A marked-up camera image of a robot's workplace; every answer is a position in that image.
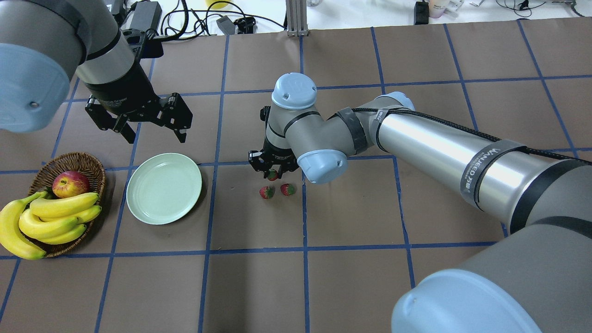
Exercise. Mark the red strawberry moved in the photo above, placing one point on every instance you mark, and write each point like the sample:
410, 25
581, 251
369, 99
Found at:
273, 175
288, 189
267, 192

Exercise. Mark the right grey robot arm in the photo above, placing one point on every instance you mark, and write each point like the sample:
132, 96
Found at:
535, 280

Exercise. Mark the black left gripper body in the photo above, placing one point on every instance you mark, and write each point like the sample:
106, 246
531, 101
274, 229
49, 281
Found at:
124, 91

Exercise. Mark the aluminium profile post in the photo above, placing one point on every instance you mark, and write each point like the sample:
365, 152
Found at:
296, 14

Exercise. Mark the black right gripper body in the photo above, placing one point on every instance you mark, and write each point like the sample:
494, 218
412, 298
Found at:
276, 152

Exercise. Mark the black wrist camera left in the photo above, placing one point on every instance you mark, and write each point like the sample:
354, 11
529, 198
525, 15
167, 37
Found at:
143, 43

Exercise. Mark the red apple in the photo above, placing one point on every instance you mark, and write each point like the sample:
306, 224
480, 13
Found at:
70, 184

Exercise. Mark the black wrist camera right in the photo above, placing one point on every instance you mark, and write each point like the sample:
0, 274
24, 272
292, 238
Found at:
264, 113

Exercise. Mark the light green plate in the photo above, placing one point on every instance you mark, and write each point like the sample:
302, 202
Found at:
164, 189

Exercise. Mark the black power adapter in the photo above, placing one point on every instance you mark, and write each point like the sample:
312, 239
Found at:
145, 15

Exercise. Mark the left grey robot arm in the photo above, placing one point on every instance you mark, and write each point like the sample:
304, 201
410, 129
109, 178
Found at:
44, 43

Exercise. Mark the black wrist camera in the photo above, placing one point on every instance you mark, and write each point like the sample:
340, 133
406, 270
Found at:
264, 113
143, 43

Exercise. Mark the yellow banana bunch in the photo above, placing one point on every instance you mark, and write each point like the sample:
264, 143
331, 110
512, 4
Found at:
28, 222

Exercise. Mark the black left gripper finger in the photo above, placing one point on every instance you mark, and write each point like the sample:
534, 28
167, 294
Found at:
129, 134
181, 134

